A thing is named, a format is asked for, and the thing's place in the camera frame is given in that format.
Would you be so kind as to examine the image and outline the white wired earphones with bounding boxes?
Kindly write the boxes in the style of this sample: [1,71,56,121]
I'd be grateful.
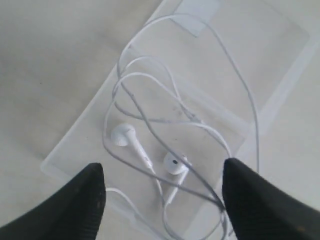
[102,13,261,240]

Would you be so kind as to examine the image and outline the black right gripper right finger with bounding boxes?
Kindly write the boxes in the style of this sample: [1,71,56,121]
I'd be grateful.
[222,158,320,240]

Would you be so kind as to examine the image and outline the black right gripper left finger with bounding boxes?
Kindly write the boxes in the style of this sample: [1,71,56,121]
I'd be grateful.
[0,163,106,240]

